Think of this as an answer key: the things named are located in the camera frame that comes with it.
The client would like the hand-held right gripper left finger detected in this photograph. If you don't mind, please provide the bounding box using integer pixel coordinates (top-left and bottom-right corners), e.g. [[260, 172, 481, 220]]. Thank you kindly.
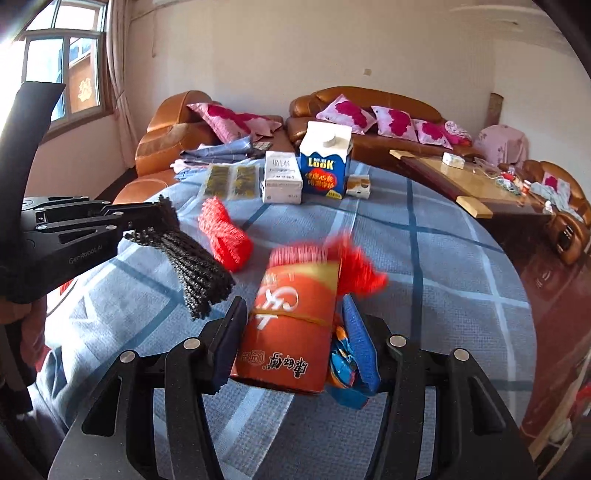
[[48, 296, 249, 480]]

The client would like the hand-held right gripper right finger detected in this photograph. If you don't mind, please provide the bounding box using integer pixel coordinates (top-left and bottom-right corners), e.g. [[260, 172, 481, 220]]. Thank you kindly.
[[342, 293, 539, 480]]

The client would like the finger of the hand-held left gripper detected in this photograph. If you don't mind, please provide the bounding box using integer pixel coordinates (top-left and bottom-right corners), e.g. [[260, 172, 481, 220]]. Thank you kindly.
[[20, 196, 163, 219], [36, 207, 181, 237]]

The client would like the blue and orange wrapper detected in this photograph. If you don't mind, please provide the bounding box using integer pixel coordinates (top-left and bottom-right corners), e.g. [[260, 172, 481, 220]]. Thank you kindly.
[[327, 322, 371, 410]]

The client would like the orange snack packet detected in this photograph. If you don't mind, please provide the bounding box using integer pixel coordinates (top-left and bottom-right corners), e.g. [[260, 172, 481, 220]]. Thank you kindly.
[[230, 262, 343, 394]]

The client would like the black foam net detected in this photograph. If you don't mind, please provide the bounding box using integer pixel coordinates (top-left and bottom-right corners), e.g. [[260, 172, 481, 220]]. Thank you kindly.
[[124, 196, 236, 320]]

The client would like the person's left hand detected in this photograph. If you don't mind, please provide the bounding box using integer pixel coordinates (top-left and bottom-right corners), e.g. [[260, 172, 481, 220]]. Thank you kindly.
[[0, 296, 48, 385]]

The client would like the brown leather chaise sofa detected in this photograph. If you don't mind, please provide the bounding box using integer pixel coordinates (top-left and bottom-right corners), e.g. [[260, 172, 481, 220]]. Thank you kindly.
[[113, 89, 297, 204]]

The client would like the red foam net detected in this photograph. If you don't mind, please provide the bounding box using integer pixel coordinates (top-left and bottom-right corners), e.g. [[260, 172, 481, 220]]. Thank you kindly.
[[198, 196, 253, 271]]

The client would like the folded blue plaid cloth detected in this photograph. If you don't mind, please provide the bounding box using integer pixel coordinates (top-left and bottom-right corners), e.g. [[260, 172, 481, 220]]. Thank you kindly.
[[174, 136, 269, 179]]

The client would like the blue plaid tablecloth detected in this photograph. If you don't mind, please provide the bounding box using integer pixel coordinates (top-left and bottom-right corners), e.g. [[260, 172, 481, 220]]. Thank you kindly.
[[34, 157, 539, 480]]

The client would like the long pink flowered pillow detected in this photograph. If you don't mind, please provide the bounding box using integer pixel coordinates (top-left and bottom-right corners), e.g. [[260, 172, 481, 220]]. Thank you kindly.
[[187, 102, 284, 145]]

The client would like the window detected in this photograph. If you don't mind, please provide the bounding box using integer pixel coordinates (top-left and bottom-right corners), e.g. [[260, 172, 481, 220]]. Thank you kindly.
[[0, 0, 114, 136]]

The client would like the beige curtain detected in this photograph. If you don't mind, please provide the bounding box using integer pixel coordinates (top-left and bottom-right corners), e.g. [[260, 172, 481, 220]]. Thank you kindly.
[[106, 0, 140, 170]]

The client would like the white cardboard box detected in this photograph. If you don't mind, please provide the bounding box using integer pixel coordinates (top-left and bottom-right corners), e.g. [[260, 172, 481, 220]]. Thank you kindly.
[[262, 151, 304, 204]]

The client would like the small brown and white carton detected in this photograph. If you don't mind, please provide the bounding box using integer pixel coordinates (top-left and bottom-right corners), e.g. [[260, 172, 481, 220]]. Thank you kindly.
[[346, 175, 372, 199]]

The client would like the blue and white milk carton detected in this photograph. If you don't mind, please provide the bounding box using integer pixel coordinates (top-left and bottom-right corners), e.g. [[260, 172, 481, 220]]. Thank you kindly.
[[298, 120, 354, 200]]

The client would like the wooden coffee table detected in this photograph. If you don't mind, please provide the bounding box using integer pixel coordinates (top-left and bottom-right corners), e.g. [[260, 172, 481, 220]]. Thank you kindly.
[[389, 148, 556, 219]]

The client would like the small pink patterned cushion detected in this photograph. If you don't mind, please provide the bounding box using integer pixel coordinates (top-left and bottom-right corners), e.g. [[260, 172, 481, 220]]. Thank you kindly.
[[444, 120, 473, 148]]

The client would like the brown leather armchair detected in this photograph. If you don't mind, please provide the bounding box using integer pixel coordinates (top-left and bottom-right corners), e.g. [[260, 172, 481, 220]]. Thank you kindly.
[[521, 159, 591, 265]]

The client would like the light blue cloth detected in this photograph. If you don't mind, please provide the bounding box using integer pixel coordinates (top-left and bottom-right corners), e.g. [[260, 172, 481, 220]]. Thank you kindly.
[[530, 180, 581, 209]]

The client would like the pink cloth covered furniture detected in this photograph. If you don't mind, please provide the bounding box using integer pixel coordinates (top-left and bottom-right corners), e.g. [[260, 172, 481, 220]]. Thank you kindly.
[[474, 123, 530, 169]]

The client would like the brown leather three-seat sofa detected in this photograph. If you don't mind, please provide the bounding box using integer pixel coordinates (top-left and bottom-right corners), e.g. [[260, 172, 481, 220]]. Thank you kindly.
[[286, 86, 482, 163]]

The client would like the small pink flowered pillow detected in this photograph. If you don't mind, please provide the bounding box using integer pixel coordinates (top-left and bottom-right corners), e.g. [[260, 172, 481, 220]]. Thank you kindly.
[[542, 171, 574, 195]]

